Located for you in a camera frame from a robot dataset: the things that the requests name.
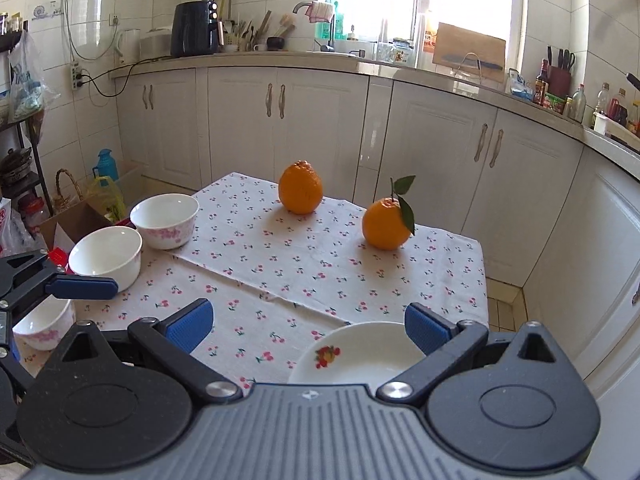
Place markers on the white fruit print plate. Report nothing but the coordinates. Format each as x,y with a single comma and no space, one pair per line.
365,355

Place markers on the red lid plastic jar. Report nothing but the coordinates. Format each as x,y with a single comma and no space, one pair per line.
34,212

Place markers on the clear oil bottle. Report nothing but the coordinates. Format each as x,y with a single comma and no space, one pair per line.
602,105

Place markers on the white rice cooker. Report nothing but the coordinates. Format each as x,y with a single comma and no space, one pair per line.
155,45

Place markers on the blue thermos flask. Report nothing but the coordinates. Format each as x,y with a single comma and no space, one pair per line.
106,167

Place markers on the orange with green leaves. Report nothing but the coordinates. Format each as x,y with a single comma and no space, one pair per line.
384,227

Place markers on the kitchen utensils in holder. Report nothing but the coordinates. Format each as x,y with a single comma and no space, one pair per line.
250,35

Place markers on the green dish soap bottle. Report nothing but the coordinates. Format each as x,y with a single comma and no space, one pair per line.
339,27

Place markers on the black air fryer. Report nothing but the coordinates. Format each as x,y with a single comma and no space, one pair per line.
192,30

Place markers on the dark red knife block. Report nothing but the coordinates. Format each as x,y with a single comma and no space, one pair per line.
560,80

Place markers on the hanging clear plastic bag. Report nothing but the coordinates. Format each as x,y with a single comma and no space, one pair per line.
25,85

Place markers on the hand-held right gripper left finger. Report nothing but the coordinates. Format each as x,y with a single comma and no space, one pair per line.
190,322

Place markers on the brown cardboard box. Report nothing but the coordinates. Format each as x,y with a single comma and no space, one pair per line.
75,225

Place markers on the wooden cutting board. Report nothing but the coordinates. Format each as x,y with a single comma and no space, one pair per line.
467,47

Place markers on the small black pot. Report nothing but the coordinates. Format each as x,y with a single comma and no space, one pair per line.
275,43

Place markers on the pink dish cloth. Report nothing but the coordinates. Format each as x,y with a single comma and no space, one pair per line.
321,12

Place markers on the white electric kettle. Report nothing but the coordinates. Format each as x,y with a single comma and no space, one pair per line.
129,47

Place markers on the wicker basket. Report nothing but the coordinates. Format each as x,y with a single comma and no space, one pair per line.
65,200

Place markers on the black wok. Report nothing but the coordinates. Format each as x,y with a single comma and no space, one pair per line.
634,81

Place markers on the yellow plastic bag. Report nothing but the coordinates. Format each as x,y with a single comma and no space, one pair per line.
107,200

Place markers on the metal kitchen faucet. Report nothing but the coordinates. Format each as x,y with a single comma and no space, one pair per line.
327,40

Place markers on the beige cherry print tablecloth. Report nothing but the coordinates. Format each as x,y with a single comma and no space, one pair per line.
240,320

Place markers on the dark soy sauce bottle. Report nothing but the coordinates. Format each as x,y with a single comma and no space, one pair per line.
541,87

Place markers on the white power strip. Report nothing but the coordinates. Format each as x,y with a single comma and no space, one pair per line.
76,75

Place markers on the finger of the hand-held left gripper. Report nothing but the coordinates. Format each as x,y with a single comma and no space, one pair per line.
10,380
85,287

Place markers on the white red print plastic bag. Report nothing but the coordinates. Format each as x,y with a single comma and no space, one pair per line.
10,230

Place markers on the white plastic tray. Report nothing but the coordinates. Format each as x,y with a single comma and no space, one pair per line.
612,127

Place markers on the kitchen cleaver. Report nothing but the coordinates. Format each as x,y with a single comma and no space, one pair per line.
470,62

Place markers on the grey kitchen countertop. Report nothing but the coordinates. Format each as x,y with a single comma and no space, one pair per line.
300,58

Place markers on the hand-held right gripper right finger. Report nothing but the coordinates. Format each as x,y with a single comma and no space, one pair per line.
427,327

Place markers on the clear glass bottle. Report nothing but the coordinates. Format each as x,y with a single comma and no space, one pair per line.
577,107

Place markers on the black metal shelf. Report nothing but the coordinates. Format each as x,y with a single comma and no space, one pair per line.
22,135

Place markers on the red sauce bottle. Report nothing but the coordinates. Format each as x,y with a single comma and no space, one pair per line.
619,110

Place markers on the white pink flower bowl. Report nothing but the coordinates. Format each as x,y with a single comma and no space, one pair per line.
45,327
102,255
165,220

